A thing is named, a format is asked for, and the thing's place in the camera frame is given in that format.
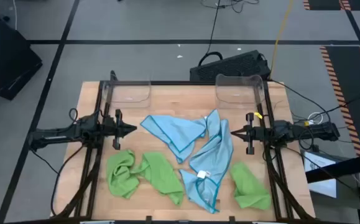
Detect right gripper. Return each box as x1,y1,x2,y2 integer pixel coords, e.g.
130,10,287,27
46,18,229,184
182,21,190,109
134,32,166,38
230,111,276,156

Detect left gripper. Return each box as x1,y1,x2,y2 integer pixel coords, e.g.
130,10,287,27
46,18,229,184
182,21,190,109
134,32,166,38
100,108,138,151

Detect blue microfiber towel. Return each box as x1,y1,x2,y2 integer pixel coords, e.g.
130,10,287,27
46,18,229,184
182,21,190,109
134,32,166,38
140,114,208,165
188,108,234,187
178,169,221,215

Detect green microfiber towel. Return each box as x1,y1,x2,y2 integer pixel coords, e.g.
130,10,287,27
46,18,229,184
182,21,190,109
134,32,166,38
106,149,141,200
129,151,185,206
228,161,272,211

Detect clear plastic bin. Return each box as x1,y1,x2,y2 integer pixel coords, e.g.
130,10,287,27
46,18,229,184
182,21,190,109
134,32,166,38
101,73,152,109
215,73,266,110

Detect black perforated computer case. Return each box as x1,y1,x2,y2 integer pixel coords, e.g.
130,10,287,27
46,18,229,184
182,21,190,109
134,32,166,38
189,49,272,82

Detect white printed sheet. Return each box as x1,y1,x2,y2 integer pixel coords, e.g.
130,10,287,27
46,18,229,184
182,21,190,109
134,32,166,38
303,151,338,199

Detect black metal beam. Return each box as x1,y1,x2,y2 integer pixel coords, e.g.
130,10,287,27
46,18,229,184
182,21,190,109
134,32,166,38
305,151,360,184

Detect hazard-striped black floor mat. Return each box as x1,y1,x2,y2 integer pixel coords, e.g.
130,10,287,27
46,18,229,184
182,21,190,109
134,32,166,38
302,0,360,12
319,45,360,157

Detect black equipment case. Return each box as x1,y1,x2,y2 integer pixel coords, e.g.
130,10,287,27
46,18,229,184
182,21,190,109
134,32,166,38
0,17,44,101

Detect yellow cable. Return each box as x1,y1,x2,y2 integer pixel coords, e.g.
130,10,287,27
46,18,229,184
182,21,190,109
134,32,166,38
268,0,294,80

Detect black floor cable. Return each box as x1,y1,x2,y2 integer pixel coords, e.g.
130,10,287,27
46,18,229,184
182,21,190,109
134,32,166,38
197,0,224,67

